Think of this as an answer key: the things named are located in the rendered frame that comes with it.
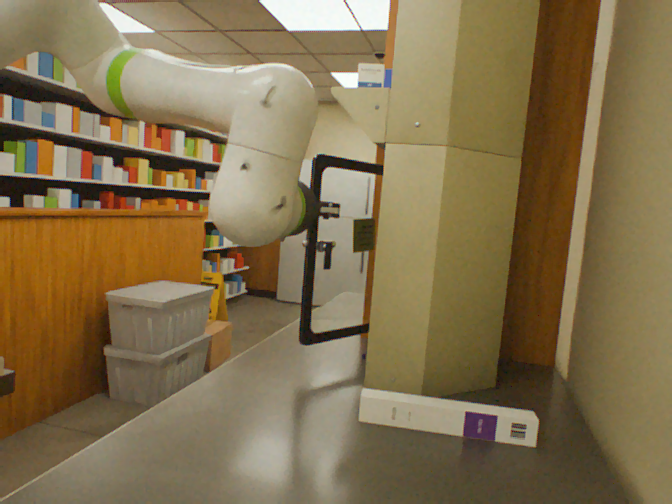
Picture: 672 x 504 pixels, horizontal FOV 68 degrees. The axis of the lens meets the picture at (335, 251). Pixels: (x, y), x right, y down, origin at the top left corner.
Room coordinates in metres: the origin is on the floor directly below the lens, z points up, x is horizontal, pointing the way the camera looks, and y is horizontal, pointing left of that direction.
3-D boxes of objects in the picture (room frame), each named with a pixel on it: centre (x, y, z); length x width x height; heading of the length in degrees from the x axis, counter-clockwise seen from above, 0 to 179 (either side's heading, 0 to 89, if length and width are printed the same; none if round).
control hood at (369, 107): (1.09, -0.06, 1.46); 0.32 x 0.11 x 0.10; 165
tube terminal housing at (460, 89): (1.05, -0.24, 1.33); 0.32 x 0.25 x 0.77; 165
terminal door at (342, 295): (1.12, -0.04, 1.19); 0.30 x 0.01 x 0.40; 138
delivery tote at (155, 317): (3.11, 1.07, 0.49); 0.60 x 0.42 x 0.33; 165
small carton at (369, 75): (1.03, -0.04, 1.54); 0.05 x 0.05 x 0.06; 83
